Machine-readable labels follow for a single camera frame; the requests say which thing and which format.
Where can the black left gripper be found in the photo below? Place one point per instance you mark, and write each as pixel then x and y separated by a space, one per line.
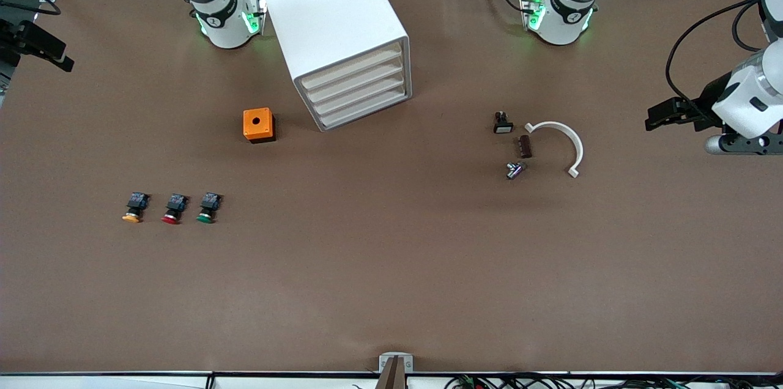
pixel 703 109

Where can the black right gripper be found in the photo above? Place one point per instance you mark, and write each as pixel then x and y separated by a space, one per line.
pixel 24 39

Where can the green push button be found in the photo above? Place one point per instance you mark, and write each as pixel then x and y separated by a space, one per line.
pixel 210 202

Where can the white plastic drawer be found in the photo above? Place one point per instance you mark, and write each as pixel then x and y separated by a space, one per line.
pixel 352 109
pixel 352 96
pixel 352 70
pixel 352 82

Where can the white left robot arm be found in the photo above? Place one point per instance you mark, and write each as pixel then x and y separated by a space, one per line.
pixel 563 16

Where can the yellow push button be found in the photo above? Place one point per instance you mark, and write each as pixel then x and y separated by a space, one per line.
pixel 136 202

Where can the red push button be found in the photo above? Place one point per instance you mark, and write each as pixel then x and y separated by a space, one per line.
pixel 176 204

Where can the white drawer cabinet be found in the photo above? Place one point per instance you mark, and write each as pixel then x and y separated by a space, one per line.
pixel 330 10

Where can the white curved plastic clamp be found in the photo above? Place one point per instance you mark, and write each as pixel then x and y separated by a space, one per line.
pixel 553 125

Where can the brown terminal block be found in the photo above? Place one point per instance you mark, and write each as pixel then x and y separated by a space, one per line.
pixel 525 147

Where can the silver metal connector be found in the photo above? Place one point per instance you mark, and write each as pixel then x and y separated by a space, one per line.
pixel 515 170

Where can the orange box with hole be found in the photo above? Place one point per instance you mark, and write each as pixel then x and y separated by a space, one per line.
pixel 257 123

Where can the black switch with white face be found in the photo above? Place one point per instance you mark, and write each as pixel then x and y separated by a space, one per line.
pixel 503 126

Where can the silver camera mount bracket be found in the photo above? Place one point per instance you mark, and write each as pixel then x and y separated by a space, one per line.
pixel 396 370

